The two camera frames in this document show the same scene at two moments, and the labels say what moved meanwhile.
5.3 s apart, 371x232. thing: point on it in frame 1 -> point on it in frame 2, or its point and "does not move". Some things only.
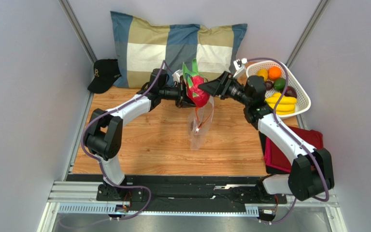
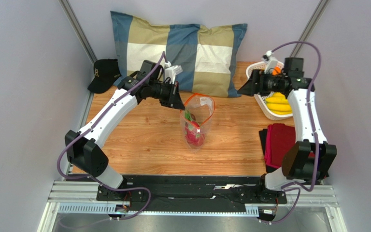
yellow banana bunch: [286, 106] does not move
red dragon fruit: [198, 97] -> [194, 135]
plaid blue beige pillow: [140, 45] does not move
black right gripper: [225, 86] -> [257, 81]
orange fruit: [274, 73] does not move
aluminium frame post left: [78, 30] does not move
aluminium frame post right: [306, 33] does not move
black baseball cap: [106, 72] does not move
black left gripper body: [178, 94] -> [163, 92]
